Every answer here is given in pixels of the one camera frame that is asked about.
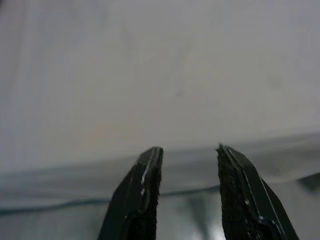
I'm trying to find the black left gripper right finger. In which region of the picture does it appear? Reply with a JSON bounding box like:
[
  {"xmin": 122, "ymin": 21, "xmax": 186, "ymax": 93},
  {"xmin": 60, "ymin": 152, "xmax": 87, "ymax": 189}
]
[{"xmin": 215, "ymin": 142, "xmax": 301, "ymax": 240}]

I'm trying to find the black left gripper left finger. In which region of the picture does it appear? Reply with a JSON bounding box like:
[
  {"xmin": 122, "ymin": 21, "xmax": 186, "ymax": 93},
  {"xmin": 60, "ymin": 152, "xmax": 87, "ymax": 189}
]
[{"xmin": 96, "ymin": 146, "xmax": 164, "ymax": 240}]

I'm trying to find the white pillow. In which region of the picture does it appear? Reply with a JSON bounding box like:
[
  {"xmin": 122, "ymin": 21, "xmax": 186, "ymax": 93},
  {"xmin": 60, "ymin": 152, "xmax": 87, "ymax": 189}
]
[{"xmin": 0, "ymin": 0, "xmax": 320, "ymax": 177}]

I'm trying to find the grey chair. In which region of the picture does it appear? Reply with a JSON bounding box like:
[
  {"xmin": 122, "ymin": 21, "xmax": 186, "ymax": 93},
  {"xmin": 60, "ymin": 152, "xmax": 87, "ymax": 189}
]
[{"xmin": 0, "ymin": 134, "xmax": 320, "ymax": 240}]

